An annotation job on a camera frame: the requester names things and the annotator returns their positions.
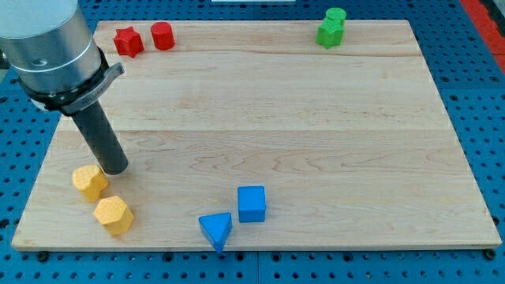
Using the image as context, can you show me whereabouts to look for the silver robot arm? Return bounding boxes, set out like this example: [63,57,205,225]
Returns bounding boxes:
[1,0,124,116]

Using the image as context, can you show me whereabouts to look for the blue cube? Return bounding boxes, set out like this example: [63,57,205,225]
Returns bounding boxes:
[238,185,267,222]

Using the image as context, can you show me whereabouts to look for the blue triangle block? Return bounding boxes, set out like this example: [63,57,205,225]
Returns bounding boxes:
[198,212,233,254]

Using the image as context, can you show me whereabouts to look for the wooden board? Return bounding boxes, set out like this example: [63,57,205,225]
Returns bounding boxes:
[12,21,502,252]

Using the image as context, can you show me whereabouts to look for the green star block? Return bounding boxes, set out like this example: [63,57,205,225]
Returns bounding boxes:
[316,19,345,49]

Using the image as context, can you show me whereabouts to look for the red cylinder block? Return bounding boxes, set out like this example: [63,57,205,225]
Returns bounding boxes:
[151,21,175,50]

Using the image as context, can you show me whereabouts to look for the green cylinder block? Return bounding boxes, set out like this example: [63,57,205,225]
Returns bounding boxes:
[325,7,346,26]

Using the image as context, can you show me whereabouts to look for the yellow hexagon block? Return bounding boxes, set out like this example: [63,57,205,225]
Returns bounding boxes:
[93,196,134,236]

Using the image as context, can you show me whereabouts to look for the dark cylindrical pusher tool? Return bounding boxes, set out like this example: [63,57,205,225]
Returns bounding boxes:
[72,101,129,175]

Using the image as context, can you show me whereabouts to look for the red star block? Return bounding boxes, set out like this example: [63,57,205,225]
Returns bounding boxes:
[114,26,144,58]

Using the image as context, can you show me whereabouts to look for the yellow heart block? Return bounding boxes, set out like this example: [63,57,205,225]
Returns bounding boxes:
[72,165,109,202]

